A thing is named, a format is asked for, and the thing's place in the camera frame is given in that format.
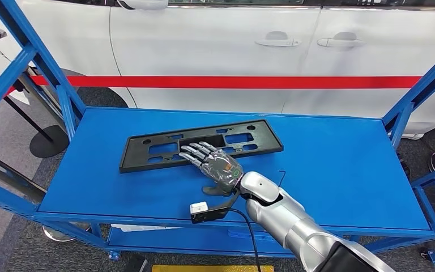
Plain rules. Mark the white car side mirror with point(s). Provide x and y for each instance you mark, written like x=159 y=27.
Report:
x=146 y=4

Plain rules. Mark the chrome base stanchion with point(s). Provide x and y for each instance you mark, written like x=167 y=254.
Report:
x=7 y=176

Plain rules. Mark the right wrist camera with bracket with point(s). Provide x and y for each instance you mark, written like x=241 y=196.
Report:
x=210 y=216

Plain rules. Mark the white car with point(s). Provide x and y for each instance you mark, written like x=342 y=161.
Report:
x=202 y=45

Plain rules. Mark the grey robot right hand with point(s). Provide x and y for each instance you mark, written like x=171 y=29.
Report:
x=217 y=167

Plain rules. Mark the red barrier belt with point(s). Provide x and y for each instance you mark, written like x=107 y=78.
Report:
x=240 y=82

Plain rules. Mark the grey belt stanchion post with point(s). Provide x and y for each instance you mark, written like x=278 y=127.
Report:
x=44 y=94

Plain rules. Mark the black plastic licence plate frame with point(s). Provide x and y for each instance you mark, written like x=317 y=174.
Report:
x=135 y=163

